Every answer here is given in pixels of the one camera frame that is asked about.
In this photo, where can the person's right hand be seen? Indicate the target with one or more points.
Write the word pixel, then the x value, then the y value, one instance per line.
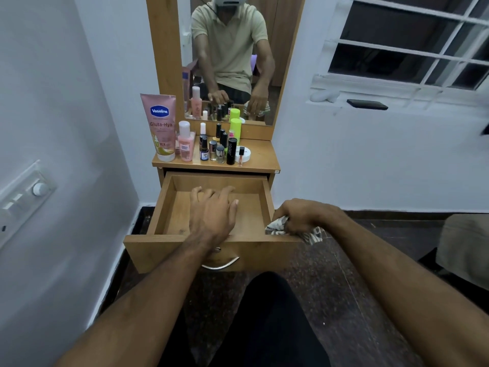
pixel 305 215

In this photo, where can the person's left hand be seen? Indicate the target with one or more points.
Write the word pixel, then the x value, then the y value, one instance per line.
pixel 212 219

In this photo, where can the striped green white cloth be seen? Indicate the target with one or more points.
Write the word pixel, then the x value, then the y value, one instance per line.
pixel 276 227

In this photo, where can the wooden drawer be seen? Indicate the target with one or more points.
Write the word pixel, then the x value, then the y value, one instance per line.
pixel 252 217

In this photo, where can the blue label nail polish bottle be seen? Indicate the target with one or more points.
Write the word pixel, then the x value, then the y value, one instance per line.
pixel 204 154

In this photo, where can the dark cap gold nail polish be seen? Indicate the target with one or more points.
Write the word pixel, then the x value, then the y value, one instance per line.
pixel 213 150

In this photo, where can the small brown bottle black cap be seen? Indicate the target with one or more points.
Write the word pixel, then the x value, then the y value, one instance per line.
pixel 241 156

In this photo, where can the black lipstick tube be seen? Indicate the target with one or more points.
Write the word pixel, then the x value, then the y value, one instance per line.
pixel 231 152

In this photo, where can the round white jar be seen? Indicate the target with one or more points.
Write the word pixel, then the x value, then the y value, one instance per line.
pixel 247 153

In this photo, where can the pink bottle white cap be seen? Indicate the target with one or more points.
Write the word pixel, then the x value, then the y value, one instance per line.
pixel 186 145

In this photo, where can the green nail polish bottle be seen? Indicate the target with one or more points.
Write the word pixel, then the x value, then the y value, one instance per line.
pixel 225 139

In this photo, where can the clear box of pink tubes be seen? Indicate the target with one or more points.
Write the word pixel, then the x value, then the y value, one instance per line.
pixel 194 136

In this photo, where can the clear nail polish bottle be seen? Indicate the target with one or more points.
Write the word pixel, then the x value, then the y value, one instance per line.
pixel 222 134

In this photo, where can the white cap nail polish bottle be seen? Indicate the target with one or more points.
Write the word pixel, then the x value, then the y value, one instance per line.
pixel 203 128

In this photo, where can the neon green tube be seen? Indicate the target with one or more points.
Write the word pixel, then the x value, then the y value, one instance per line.
pixel 235 127

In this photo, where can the pink lotion tube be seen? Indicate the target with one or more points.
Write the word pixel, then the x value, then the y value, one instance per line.
pixel 160 126

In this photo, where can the person's left forearm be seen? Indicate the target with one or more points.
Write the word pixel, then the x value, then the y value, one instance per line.
pixel 137 309

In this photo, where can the person's right forearm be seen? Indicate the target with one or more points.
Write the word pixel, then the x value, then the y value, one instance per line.
pixel 412 294

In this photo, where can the person's legs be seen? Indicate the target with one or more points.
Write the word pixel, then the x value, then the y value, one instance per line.
pixel 267 321

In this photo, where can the wooden dressing table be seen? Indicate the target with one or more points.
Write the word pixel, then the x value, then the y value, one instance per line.
pixel 263 156

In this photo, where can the white object on sill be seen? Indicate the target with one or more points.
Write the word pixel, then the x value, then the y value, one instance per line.
pixel 324 96

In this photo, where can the black phone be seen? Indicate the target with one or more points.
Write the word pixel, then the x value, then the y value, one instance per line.
pixel 366 105

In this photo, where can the beige cushion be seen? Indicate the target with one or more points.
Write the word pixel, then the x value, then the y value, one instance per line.
pixel 466 248

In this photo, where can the dressing table mirror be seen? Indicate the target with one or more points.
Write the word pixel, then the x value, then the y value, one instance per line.
pixel 282 34

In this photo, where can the dark wooden furniture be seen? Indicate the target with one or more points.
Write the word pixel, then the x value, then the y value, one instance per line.
pixel 470 298

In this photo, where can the white framed window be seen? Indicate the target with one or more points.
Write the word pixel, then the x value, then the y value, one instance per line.
pixel 401 53

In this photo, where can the white wall switch board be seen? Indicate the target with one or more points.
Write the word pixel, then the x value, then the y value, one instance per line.
pixel 21 198

